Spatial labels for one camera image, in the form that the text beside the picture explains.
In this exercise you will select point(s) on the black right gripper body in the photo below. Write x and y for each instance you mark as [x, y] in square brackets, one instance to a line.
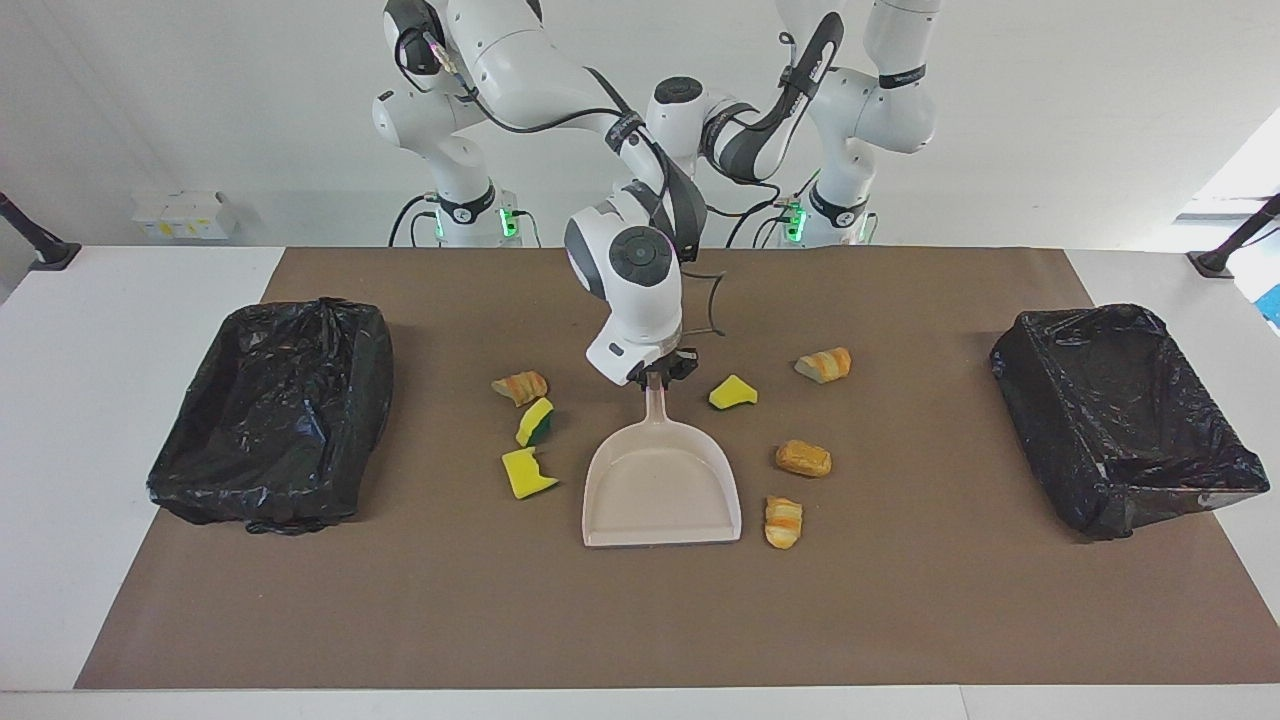
[680, 360]

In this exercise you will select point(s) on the small yellow sponge piece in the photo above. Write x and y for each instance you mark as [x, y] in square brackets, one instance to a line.
[733, 392]

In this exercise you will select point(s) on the yellow sponge piece green-backed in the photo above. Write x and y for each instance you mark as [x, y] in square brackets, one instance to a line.
[535, 421]

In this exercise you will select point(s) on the beige plastic dustpan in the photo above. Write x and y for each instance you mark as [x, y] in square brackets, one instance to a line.
[660, 490]

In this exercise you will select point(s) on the torn striped bread piece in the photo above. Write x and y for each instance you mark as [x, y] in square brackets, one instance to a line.
[520, 387]

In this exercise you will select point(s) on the striped bread piece pale end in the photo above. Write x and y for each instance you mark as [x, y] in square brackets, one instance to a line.
[823, 365]

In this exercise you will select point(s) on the yellow sponge piece jagged edge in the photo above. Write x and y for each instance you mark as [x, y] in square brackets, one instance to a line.
[527, 473]

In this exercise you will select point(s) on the round brown bread bun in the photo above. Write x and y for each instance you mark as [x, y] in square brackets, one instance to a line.
[803, 458]

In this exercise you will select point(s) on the long striped bread piece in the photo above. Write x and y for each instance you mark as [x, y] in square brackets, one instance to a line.
[783, 522]

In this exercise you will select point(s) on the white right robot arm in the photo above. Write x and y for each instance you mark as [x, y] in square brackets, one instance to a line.
[640, 300]

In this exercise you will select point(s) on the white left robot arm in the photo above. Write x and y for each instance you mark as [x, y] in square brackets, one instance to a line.
[880, 100]

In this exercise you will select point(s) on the bin lined black plastic bag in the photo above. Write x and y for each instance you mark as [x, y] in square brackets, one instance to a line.
[1120, 420]
[270, 420]

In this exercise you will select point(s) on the brown paper table mat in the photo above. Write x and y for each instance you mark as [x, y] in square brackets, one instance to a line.
[650, 620]

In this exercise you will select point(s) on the small white box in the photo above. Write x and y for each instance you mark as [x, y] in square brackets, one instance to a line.
[215, 215]
[148, 222]
[180, 215]

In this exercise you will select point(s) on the black pole with base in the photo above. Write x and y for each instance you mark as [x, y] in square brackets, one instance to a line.
[1235, 240]
[40, 240]

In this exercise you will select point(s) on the blue panel edge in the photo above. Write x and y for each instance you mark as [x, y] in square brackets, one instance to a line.
[1273, 305]

